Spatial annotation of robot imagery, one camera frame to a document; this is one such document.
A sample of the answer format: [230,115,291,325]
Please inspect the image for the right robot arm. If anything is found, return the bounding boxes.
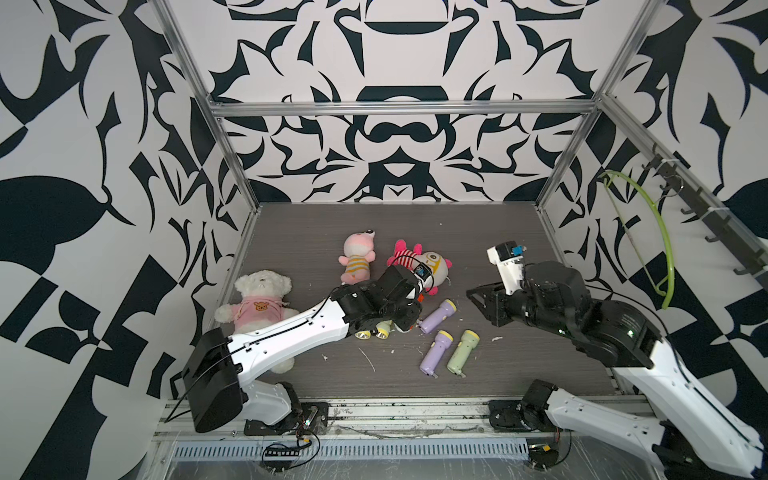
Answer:
[466,260,767,479]

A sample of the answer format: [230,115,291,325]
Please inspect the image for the green hoop on wall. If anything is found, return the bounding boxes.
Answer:
[598,170,677,310]

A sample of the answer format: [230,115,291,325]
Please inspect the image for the black connector box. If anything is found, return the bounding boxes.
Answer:
[528,443,560,471]
[260,443,305,471]

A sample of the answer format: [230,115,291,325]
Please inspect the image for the black connector box right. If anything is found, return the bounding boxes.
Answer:
[528,443,560,471]

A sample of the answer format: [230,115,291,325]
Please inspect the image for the white plush yellow glasses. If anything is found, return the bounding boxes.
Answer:
[387,239,453,296]

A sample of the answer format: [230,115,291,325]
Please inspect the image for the purple flashlight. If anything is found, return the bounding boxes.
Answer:
[419,330,453,377]
[418,299,457,334]

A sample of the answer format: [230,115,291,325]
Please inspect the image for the white teddy bear pink shirt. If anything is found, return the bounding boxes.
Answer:
[214,269,300,375]

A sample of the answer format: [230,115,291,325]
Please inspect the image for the black connector box left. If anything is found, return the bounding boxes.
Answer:
[260,443,305,471]

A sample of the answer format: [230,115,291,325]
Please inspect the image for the pink plush striped shirt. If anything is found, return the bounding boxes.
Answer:
[338,230,376,285]

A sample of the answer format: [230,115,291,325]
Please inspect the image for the purple flashlight lower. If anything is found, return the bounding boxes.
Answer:
[419,330,453,377]

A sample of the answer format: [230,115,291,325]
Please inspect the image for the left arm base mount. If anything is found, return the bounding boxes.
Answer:
[242,382,330,436]

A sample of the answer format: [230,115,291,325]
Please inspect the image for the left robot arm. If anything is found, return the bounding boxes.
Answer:
[182,265,432,433]

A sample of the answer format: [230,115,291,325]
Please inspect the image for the purple flashlight upper right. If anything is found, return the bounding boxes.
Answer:
[418,299,457,334]

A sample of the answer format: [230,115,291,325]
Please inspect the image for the black hook rail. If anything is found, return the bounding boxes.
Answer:
[644,143,767,290]

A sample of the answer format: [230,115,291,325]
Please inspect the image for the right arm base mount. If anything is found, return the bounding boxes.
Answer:
[488,380,574,433]

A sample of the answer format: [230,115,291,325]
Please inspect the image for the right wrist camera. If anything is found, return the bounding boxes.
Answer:
[486,241,526,296]

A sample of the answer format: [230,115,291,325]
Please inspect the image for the light green flashlight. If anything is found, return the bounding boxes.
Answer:
[376,321,393,340]
[446,329,480,378]

